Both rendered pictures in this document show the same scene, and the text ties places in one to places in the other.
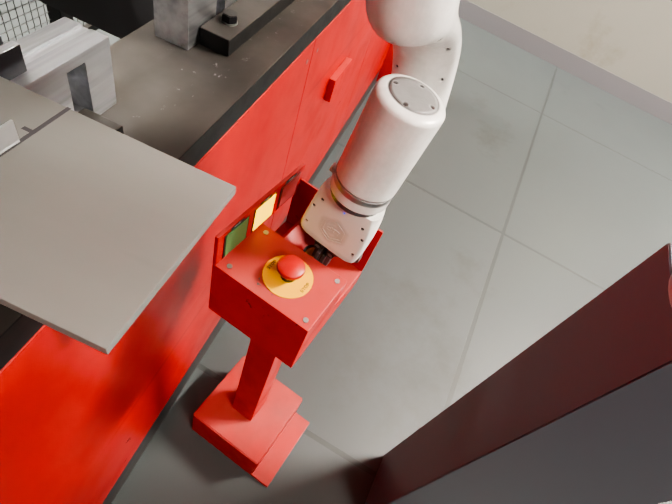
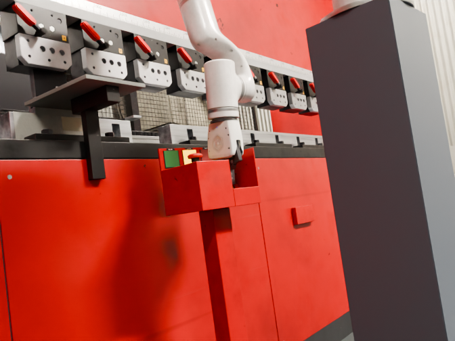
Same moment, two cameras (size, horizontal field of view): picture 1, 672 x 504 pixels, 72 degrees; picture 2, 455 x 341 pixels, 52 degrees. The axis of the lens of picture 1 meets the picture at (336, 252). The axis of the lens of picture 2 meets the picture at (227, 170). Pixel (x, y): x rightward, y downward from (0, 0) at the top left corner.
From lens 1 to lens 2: 112 cm
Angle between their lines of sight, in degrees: 62
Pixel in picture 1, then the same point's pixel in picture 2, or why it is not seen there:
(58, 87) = (107, 126)
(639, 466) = (368, 99)
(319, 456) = not seen: outside the picture
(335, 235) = (219, 145)
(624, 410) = (324, 72)
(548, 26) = not seen: outside the picture
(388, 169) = (216, 85)
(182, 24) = (169, 140)
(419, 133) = (218, 63)
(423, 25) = (202, 32)
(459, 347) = not seen: outside the picture
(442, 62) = (235, 59)
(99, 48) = (125, 122)
